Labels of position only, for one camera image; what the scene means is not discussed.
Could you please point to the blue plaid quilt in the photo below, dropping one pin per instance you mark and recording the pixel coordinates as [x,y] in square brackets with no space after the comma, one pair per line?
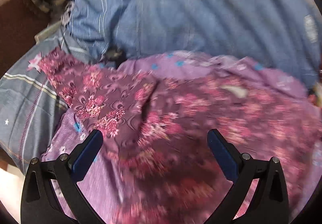
[283,34]

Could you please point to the beige wooden bed rail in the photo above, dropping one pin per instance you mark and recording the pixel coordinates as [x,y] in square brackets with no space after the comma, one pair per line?
[47,32]

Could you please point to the grey star patterned sheet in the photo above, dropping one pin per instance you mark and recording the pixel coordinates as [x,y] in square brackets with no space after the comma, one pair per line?
[31,110]

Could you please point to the purple floral bed sheet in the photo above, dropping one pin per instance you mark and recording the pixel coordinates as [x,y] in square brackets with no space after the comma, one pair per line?
[83,188]

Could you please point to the grey crumpled small cloth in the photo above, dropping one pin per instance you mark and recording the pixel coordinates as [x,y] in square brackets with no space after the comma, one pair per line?
[65,17]

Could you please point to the maroon floral patterned garment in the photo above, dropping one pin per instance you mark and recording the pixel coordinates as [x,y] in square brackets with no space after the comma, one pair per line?
[176,125]

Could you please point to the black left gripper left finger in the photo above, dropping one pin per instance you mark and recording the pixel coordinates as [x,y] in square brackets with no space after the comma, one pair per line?
[39,203]

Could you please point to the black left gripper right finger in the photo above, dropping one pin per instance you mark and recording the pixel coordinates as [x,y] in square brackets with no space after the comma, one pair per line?
[258,193]

